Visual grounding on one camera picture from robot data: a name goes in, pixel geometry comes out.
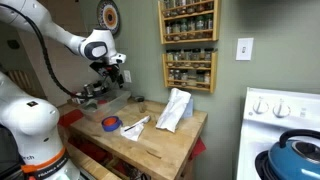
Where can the clear plastic storage bin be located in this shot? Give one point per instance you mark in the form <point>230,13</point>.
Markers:
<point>106,106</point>

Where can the red items under cart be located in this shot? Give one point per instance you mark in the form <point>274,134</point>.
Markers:
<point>90,150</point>

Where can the light blue box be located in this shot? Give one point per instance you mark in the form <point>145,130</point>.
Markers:
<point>188,108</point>

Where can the white light switch plate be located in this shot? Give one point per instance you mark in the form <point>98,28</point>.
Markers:
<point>244,49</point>

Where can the small grey rounded utensil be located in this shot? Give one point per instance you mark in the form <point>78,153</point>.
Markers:
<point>149,117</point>

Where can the wooden spice rack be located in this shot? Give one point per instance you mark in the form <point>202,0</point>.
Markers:
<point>188,87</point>
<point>188,40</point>

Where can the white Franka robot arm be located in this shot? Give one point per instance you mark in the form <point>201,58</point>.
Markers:
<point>30,120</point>

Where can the blue plastic cup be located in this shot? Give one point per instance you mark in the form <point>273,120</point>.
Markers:
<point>111,128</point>

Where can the silver metal can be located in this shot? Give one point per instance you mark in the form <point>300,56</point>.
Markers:
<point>88,89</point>

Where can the red mat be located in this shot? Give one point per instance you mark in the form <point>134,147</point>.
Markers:
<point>70,117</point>

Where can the wooden butcher block cart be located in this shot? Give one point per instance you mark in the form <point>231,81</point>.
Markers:
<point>160,146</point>

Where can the green item in bin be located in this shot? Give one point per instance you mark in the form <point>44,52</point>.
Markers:
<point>90,106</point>

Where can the red and white container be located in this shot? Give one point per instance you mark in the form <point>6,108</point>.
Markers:
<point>76,100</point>

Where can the white kitchen stove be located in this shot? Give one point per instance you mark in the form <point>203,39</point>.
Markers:
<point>260,140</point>

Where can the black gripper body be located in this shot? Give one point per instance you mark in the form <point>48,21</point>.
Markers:
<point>110,71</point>

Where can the red hanging cloth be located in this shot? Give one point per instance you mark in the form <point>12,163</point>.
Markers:
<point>198,148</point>

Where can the black stove burner coil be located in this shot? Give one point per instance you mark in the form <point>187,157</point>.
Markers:
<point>261,165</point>

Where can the white stove knob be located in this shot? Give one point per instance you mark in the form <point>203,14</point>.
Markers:
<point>260,106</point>
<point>281,110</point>

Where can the white wall outlet plate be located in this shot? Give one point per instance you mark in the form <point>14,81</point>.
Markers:
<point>127,76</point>

